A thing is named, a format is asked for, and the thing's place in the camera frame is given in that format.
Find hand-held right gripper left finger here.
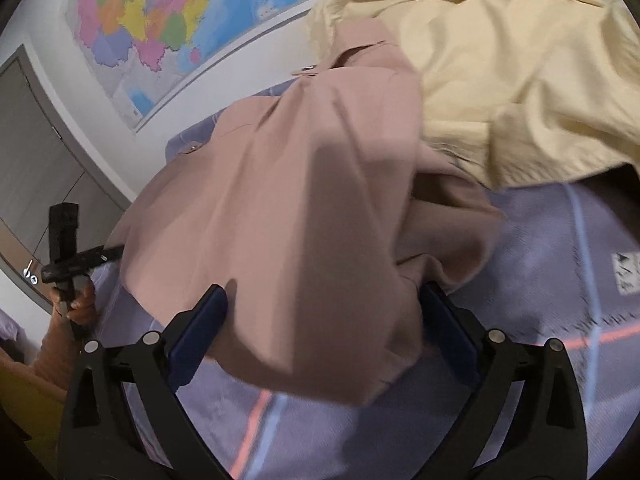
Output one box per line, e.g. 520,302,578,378
57,284,231,480

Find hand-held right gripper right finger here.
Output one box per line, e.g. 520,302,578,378
419,281,588,480

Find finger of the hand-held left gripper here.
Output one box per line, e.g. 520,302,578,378
89,244,125,264

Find pink jacket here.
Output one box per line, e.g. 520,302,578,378
102,16,507,409

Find person's left forearm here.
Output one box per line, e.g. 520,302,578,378
31,310,90,392

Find person's left hand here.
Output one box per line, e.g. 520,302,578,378
50,280,99,330

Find grey door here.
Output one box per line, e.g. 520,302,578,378
0,44,139,307

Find purple plaid bed sheet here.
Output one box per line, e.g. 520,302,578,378
92,79,640,480

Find person's yellow clothing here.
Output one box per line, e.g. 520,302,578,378
0,349,70,463

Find white fabric label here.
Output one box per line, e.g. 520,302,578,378
611,252,640,296

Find pale yellow garment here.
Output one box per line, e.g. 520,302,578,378
304,0,640,192

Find colourful wall map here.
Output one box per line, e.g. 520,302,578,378
64,0,397,134

